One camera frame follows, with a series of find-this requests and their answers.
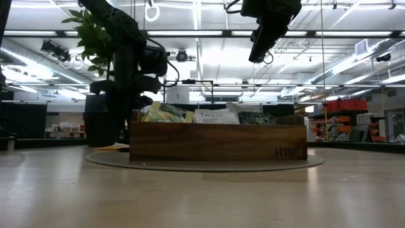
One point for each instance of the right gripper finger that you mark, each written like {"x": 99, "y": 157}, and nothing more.
{"x": 262, "y": 44}

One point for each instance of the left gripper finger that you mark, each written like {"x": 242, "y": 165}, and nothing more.
{"x": 144, "y": 102}
{"x": 123, "y": 107}

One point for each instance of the white Tazo tea packet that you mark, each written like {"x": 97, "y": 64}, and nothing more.
{"x": 215, "y": 117}

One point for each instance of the orange white tea packet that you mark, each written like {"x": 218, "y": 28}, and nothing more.
{"x": 112, "y": 146}

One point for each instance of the wooden tea organizer box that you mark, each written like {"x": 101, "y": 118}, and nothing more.
{"x": 218, "y": 142}

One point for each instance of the white box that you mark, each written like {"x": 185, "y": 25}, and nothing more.
{"x": 177, "y": 95}

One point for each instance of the green leafy potted tree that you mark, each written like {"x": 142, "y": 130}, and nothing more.
{"x": 88, "y": 38}

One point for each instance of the round black ceiling lamp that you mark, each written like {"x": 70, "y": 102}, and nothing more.
{"x": 182, "y": 56}

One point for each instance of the cluttered background table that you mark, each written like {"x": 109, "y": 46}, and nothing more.
{"x": 66, "y": 128}

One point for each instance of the white cloth panel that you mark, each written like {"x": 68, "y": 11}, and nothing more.
{"x": 235, "y": 106}

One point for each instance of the black ceiling spotlight cluster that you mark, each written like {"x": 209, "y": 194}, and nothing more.
{"x": 55, "y": 50}

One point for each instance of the round grey mat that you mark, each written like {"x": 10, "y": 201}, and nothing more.
{"x": 205, "y": 166}

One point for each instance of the white air vent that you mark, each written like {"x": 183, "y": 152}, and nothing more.
{"x": 361, "y": 47}

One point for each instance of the yellow vertical pole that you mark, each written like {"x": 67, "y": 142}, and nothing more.
{"x": 326, "y": 126}

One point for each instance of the large red storage bin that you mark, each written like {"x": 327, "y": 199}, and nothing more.
{"x": 352, "y": 105}

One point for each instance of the storage shelf with parts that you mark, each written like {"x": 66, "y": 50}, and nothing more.
{"x": 348, "y": 126}

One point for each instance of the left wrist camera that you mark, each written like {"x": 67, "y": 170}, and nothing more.
{"x": 153, "y": 60}

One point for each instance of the silver ceiling duct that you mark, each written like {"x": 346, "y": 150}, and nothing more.
{"x": 329, "y": 74}

